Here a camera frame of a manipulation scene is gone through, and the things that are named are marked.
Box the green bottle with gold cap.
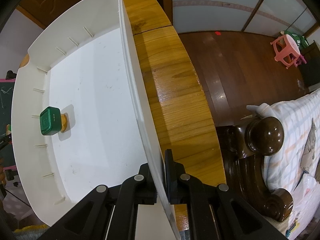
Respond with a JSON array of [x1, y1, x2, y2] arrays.
[[40, 106, 68, 135]]

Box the dark wooden sofa armrest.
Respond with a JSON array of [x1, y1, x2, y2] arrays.
[[216, 116, 293, 222]]

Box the white plastic storage bin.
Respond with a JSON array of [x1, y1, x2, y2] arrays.
[[11, 0, 180, 239]]

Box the pink plastic stool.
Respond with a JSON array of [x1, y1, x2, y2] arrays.
[[270, 34, 306, 69]]

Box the plaid white blanket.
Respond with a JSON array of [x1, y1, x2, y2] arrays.
[[246, 90, 319, 239]]

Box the round wooden table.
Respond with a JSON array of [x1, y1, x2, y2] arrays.
[[18, 0, 227, 232]]

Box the green bag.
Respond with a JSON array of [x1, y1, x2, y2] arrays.
[[280, 30, 310, 50]]

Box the green chalkboard with pink frame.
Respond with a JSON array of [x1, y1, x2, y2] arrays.
[[0, 79, 15, 167]]

